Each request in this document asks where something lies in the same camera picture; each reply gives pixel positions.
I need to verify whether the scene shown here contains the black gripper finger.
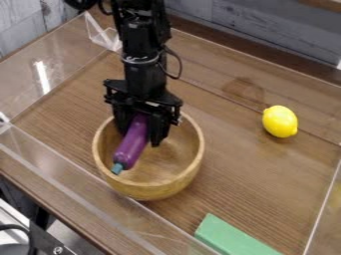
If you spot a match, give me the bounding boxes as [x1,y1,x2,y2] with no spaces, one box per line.
[114,105,134,134]
[150,113,171,147]

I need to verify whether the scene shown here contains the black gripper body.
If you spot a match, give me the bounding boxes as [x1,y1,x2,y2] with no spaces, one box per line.
[103,59,182,126]

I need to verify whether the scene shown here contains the purple toy eggplant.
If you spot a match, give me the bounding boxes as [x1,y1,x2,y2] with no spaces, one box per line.
[111,115,149,175]

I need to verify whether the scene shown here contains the brown wooden bowl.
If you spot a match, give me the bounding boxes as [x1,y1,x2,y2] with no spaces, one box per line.
[92,114,205,200]

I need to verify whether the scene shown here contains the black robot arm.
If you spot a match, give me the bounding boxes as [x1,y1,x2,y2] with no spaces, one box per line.
[66,0,182,146]

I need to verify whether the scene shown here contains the yellow toy lemon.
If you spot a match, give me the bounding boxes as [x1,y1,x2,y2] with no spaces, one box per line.
[262,106,298,138]

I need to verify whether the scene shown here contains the green block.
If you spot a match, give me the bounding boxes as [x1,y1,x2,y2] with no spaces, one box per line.
[194,213,282,255]

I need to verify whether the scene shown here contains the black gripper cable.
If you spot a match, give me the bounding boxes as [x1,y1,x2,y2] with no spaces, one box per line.
[159,46,183,81]

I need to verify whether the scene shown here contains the clear acrylic corner bracket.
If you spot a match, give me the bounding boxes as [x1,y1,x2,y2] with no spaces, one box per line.
[84,12,122,52]

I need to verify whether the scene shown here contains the clear acrylic enclosure wall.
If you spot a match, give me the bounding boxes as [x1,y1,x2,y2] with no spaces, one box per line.
[0,18,341,255]

